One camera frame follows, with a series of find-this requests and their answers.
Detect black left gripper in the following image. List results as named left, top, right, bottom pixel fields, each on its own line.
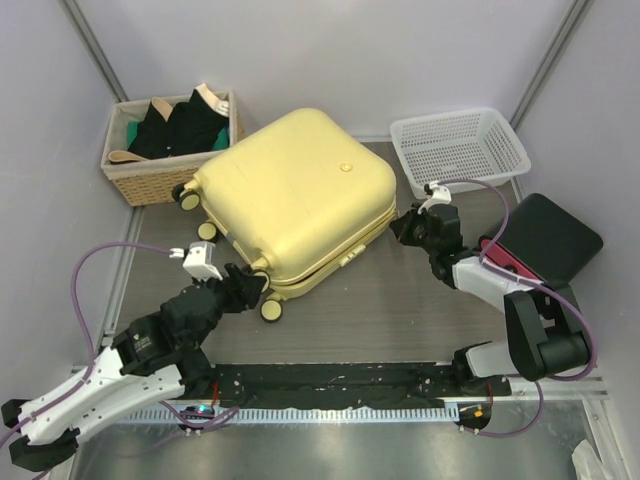
left=188, top=260, right=263, bottom=348

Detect yellow hard-shell suitcase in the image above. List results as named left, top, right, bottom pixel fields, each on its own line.
left=172, top=108, right=397, bottom=323

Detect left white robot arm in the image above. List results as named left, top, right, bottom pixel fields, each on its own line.
left=1, top=263, right=270, bottom=473

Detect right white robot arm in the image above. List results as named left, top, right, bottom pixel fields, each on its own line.
left=390, top=204, right=594, bottom=395

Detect white plastic mesh basket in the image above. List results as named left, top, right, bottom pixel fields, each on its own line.
left=390, top=107, right=531, bottom=200

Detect black and pink drawer box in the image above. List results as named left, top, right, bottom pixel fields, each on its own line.
left=476, top=193, right=604, bottom=297

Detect woven wicker basket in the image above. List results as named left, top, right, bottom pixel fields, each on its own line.
left=100, top=99, right=221, bottom=207

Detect black clothing in basket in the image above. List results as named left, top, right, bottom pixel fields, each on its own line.
left=127, top=88, right=229, bottom=160

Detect beige shoe insole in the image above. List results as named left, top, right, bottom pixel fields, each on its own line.
left=107, top=151, right=147, bottom=164

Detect beige item with white tag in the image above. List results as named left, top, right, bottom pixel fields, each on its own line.
left=195, top=83, right=230, bottom=118

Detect green cloth in basket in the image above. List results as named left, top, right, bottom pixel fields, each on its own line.
left=126, top=121, right=230, bottom=151

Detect crumpled white plastic bag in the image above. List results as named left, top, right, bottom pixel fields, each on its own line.
left=571, top=440, right=610, bottom=480

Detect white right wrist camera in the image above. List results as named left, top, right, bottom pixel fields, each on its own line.
left=418, top=182, right=451, bottom=214

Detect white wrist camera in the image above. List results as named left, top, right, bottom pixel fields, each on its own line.
left=418, top=182, right=451, bottom=214
left=169, top=241, right=223, bottom=281

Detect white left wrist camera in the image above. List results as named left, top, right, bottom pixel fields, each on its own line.
left=169, top=241, right=223, bottom=281

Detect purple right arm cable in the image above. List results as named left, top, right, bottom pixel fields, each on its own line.
left=429, top=179, right=601, bottom=439

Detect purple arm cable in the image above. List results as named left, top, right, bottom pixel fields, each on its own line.
left=0, top=242, right=241, bottom=451
left=429, top=179, right=601, bottom=439

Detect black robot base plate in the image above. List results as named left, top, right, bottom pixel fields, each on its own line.
left=206, top=362, right=512, bottom=410

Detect white slotted cable duct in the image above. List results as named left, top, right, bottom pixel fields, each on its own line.
left=118, top=403, right=459, bottom=425

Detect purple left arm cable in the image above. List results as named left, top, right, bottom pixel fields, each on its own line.
left=0, top=242, right=241, bottom=451

